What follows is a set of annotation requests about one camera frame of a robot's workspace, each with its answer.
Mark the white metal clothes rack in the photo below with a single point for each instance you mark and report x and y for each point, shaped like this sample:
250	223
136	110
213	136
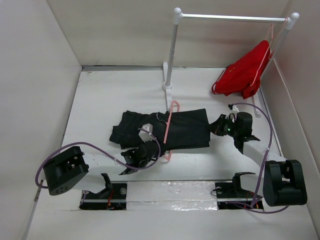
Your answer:
167	67

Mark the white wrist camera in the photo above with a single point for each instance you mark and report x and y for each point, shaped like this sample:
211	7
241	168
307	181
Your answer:
145	132
233	112

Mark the pink hanger with garment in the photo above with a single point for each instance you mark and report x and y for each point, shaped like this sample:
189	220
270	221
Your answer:
274	39

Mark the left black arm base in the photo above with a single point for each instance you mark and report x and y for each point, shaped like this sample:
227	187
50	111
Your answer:
113	197

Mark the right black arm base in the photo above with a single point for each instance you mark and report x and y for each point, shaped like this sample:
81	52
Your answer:
237	193

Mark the black trousers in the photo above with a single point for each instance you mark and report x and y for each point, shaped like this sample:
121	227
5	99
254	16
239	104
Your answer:
187	129

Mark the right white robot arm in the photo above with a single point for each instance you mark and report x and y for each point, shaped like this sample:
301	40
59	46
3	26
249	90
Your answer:
282	180

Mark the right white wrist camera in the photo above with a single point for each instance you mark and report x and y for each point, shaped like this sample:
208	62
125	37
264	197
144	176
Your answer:
233	112

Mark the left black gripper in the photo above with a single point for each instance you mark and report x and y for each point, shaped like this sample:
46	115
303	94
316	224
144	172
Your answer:
156	152

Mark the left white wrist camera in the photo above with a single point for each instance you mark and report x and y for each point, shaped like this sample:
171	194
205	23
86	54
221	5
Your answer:
145	132

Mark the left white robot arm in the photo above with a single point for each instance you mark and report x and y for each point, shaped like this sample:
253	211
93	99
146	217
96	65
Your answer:
75	169

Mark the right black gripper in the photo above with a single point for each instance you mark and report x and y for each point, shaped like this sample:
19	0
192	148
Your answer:
216	127

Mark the red garment on hanger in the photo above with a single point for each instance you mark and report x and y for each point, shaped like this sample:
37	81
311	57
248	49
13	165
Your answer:
237	77

